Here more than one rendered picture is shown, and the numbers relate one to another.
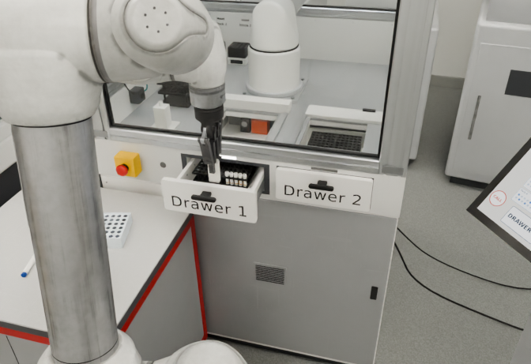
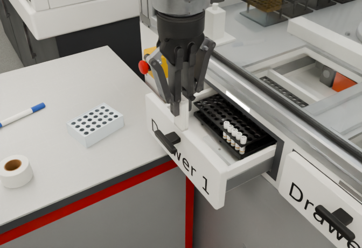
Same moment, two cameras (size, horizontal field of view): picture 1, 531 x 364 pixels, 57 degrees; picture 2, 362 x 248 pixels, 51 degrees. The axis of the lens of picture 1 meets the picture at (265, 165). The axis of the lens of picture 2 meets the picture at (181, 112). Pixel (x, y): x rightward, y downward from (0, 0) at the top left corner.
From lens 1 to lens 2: 81 cm
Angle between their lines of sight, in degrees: 35
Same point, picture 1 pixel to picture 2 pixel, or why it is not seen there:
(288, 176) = (300, 174)
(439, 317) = not seen: outside the picture
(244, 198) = (209, 170)
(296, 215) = (300, 231)
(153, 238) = (121, 154)
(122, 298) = (27, 202)
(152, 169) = not seen: hidden behind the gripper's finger
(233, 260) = (225, 225)
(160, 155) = not seen: hidden behind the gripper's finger
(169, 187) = (150, 107)
